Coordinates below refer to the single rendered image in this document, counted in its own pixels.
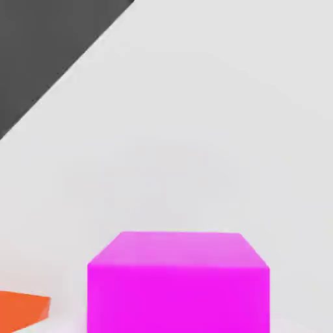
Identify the large orange box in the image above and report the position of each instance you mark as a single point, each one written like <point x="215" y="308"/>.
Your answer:
<point x="18" y="311"/>

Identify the small magenta cube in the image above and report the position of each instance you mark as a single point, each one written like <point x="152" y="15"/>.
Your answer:
<point x="178" y="291"/>

